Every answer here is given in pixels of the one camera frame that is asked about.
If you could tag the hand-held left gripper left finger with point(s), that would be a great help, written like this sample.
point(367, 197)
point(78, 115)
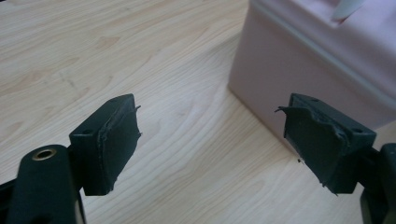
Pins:
point(106, 146)

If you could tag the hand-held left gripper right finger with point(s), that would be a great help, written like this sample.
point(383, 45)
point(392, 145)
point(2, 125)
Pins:
point(323, 146)

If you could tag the pink tissue box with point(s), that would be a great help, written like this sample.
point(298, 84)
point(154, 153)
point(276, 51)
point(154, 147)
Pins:
point(311, 59)

